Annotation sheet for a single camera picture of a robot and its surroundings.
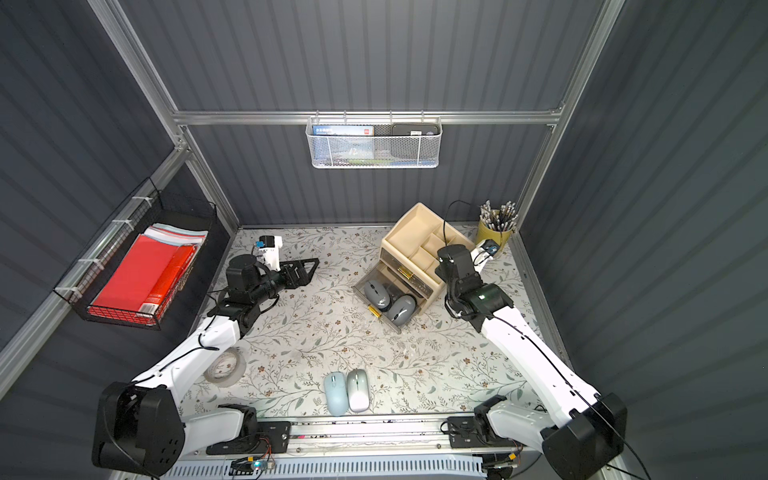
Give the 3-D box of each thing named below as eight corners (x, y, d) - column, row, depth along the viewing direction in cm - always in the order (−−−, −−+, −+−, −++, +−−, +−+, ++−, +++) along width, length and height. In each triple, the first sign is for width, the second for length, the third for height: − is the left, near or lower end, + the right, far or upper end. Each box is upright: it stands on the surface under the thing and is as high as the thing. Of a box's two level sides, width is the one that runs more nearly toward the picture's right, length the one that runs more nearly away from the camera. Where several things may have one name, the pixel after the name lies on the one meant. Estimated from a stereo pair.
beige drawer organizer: (382, 297, 102) (379, 236, 78) (413, 266, 110) (419, 203, 86) (425, 330, 94) (436, 273, 70) (455, 294, 102) (474, 233, 79)
